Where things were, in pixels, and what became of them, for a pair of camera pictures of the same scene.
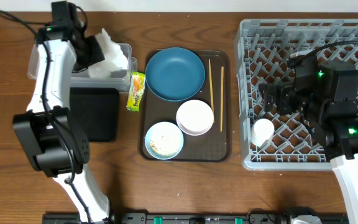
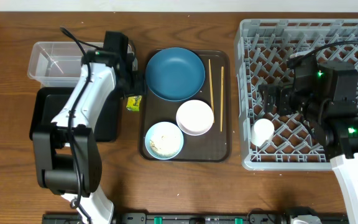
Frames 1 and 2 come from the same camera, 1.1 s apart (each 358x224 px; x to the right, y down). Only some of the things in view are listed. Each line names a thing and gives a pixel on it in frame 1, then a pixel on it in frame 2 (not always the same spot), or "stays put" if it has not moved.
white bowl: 194,117 stays put
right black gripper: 269,98 stays put
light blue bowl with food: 164,140 stays put
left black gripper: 93,53 → 134,86
